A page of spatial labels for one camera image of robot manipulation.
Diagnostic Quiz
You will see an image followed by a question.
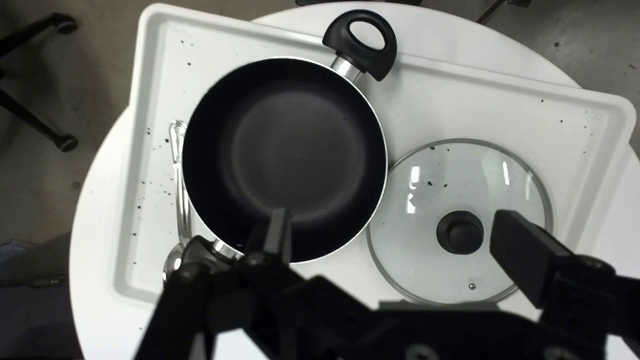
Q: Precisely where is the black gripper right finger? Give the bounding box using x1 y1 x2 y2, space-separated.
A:
488 207 640 360

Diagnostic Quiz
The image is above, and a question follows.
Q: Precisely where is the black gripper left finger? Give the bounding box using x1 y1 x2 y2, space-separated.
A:
135 205 376 360

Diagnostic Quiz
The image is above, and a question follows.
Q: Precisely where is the glass lid with black knob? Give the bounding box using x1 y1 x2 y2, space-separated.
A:
363 135 556 307

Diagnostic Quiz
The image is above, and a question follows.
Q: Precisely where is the white plastic tray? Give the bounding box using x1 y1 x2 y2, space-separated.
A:
112 0 638 321

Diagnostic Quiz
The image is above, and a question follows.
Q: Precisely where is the black chair base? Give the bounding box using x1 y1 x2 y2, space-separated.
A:
0 9 79 154

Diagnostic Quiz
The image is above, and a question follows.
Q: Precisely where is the black pot with loop handles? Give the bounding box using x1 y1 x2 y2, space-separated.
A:
180 7 400 264

